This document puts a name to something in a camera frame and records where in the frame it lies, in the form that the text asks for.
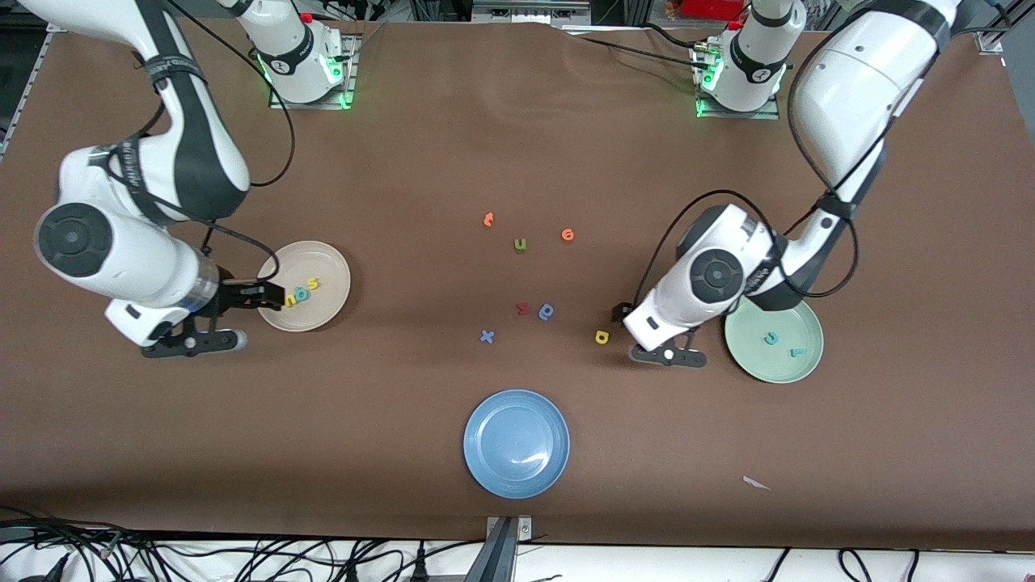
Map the beige brown plate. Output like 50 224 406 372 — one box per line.
257 240 352 333

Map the light green plate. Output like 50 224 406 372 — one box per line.
725 295 825 385

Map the blue plate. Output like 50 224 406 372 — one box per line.
463 389 571 500

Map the brown table cover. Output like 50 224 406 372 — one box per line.
0 15 1035 552

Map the grey metal box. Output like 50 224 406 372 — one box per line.
471 0 593 25

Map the red box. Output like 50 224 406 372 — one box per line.
681 0 749 20

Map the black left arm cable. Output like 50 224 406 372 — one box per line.
635 48 943 302

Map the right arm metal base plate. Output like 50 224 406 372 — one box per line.
268 32 357 112

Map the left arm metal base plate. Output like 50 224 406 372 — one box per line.
694 40 781 120

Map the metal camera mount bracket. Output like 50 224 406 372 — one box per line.
465 515 534 582

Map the black base cable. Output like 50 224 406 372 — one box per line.
578 36 703 65
643 23 714 48

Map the aluminium frame profile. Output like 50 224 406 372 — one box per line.
974 0 1035 56

